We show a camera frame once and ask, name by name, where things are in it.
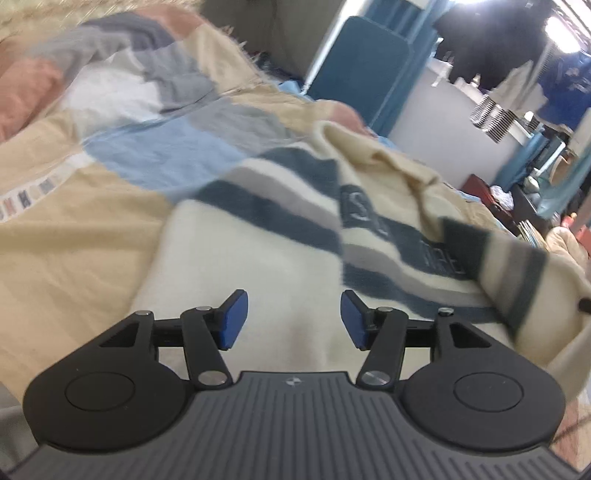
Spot cream striped sweater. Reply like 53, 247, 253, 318
133, 122, 590, 398

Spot dark red wooden chest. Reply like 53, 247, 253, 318
461, 174, 494, 203

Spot patchwork colour block quilt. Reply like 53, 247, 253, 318
0, 4, 591, 462

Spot grey bedside cabinet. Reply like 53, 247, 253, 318
200, 0, 342, 78

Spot blue hanging sports shirt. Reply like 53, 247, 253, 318
536, 51, 590, 132

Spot black hanging jacket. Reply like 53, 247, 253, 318
433, 1, 554, 91

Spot blue curtain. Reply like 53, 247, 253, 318
363, 0, 449, 137

